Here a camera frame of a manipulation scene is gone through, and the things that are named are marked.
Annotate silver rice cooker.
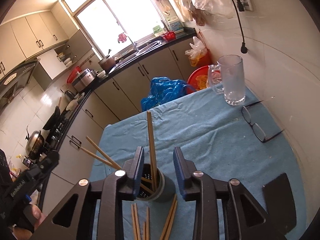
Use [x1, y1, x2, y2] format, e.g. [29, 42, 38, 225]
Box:
[72, 68, 97, 93]

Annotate black utensil holder cup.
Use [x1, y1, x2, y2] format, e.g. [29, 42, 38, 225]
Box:
[137, 164, 176, 203]

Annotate black phone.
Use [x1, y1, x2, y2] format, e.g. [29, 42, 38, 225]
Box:
[263, 173, 297, 235]

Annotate red small basket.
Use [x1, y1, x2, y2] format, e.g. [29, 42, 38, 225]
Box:
[161, 31, 176, 42]

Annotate blue table cloth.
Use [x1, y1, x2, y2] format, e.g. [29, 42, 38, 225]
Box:
[99, 89, 306, 239]

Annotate black eyeglasses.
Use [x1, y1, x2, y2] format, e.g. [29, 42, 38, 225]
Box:
[241, 100, 285, 143]

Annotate black wok pan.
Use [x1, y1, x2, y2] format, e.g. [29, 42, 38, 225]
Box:
[42, 97, 62, 131]

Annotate brown cooking pot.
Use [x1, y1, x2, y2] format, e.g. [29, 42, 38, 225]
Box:
[98, 49, 116, 73]

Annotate person left hand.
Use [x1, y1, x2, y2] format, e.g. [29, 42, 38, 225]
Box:
[13, 205, 46, 240]

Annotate range hood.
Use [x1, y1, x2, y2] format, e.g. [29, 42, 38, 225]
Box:
[1, 59, 39, 113]

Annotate black power cable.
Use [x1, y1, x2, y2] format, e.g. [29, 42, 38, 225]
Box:
[220, 0, 249, 54]

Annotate blue plastic bag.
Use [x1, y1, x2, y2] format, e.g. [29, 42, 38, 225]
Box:
[140, 77, 196, 112]

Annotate glass beer mug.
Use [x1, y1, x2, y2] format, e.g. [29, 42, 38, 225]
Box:
[208, 55, 246, 106]

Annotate red plastic basin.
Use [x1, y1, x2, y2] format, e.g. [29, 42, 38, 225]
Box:
[187, 66, 209, 94]

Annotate wooden chopstick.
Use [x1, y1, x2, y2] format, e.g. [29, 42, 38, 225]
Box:
[131, 204, 138, 240]
[146, 111, 157, 191]
[133, 203, 141, 240]
[146, 207, 150, 240]
[86, 136, 121, 170]
[159, 194, 177, 240]
[143, 221, 146, 240]
[163, 200, 178, 240]
[79, 146, 113, 167]

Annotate red colander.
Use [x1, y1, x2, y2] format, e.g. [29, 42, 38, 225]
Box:
[67, 66, 81, 84]

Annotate steel lidded pot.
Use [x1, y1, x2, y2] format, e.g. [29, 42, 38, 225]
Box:
[25, 127, 44, 160]

